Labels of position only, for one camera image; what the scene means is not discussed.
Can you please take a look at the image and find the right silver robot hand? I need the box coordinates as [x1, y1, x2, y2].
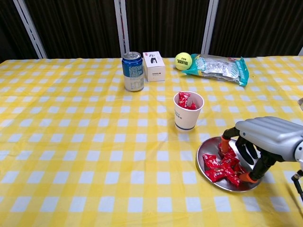
[219, 116, 303, 183]

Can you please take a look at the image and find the round silver metal plate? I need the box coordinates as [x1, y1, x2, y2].
[196, 136, 262, 192]

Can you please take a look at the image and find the white paper cup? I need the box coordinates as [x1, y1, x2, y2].
[173, 91, 205, 132]

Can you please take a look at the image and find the teal silver snack bag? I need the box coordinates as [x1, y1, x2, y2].
[181, 53, 250, 86]

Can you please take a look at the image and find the yellow tennis ball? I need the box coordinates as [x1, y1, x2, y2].
[174, 52, 192, 71]

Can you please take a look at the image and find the small white product box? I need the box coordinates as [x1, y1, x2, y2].
[143, 51, 166, 83]

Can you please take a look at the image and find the blue white drink can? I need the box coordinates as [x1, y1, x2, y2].
[121, 51, 145, 92]

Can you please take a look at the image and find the yellow white checked tablecloth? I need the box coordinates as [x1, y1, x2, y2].
[0, 55, 303, 227]

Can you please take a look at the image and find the black pleated curtain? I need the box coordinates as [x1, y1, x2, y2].
[0, 0, 303, 63]

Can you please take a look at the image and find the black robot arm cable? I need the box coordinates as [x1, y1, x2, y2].
[291, 169, 303, 201]

